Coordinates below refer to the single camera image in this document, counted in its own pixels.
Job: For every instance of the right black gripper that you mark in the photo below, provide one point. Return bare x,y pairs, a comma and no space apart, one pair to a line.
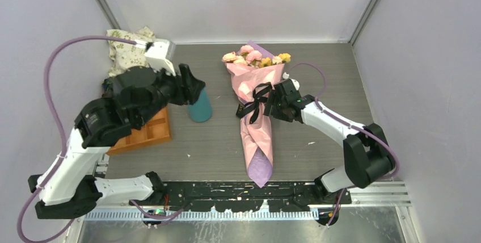
273,98

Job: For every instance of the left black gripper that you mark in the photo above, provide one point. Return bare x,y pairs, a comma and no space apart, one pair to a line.
191,86

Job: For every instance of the teal cylindrical vase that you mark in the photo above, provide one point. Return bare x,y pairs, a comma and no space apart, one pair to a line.
202,110

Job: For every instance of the black ribbon gold lettering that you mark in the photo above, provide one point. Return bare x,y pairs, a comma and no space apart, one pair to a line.
259,96

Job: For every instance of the pink paper flower bouquet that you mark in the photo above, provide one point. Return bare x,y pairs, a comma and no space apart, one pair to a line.
254,71

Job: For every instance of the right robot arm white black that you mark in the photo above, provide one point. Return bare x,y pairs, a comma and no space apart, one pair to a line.
367,155

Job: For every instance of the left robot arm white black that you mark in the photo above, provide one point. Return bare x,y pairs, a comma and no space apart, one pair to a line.
131,100

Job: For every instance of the orange compartment tray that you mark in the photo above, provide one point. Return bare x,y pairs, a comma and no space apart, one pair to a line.
155,131

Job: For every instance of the cream printed cloth bag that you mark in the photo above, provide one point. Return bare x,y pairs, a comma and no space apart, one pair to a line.
125,56

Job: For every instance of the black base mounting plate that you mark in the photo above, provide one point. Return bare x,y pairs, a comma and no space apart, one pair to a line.
240,196

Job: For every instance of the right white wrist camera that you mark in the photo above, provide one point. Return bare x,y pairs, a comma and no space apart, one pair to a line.
289,81

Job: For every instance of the aluminium rail frame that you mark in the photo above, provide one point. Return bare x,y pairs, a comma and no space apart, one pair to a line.
378,194

